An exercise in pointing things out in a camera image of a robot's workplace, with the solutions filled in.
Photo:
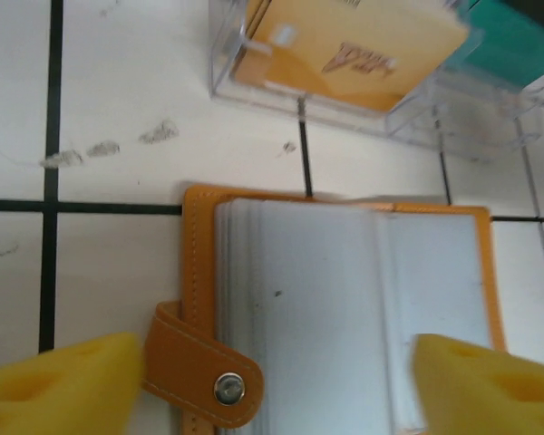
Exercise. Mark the teal credit card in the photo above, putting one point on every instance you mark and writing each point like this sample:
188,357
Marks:
512,50

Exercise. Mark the yellow credit card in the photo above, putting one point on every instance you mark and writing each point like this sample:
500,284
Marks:
299,68

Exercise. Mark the clear plastic organizer box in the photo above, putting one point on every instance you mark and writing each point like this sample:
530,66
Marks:
480,131

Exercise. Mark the orange board with grey pad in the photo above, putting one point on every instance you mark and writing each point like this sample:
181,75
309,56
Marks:
308,294

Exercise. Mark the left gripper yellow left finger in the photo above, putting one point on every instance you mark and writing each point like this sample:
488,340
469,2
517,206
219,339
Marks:
63,389

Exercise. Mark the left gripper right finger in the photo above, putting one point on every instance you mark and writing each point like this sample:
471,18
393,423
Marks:
489,394

